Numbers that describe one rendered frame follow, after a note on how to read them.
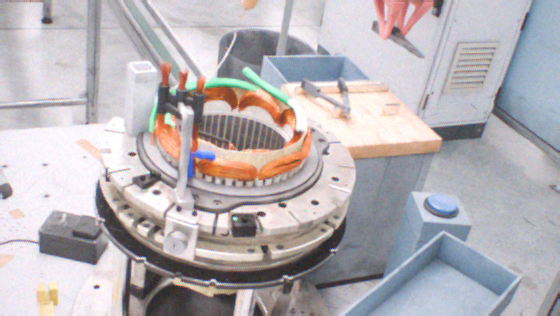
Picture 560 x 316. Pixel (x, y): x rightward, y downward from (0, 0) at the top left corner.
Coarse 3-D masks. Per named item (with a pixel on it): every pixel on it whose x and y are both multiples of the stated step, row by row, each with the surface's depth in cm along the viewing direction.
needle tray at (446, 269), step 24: (432, 240) 81; (456, 240) 81; (408, 264) 77; (432, 264) 83; (456, 264) 83; (480, 264) 80; (384, 288) 74; (408, 288) 78; (432, 288) 79; (456, 288) 80; (480, 288) 81; (504, 288) 79; (360, 312) 71; (384, 312) 74; (408, 312) 75; (432, 312) 76; (456, 312) 76; (480, 312) 77
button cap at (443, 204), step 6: (432, 198) 92; (438, 198) 93; (444, 198) 93; (450, 198) 93; (432, 204) 91; (438, 204) 91; (444, 204) 92; (450, 204) 92; (456, 204) 92; (438, 210) 91; (444, 210) 91; (450, 210) 91
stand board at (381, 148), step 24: (312, 96) 108; (336, 96) 110; (360, 96) 112; (384, 96) 113; (336, 120) 103; (360, 120) 104; (384, 120) 106; (408, 120) 107; (360, 144) 98; (384, 144) 99; (408, 144) 101; (432, 144) 103
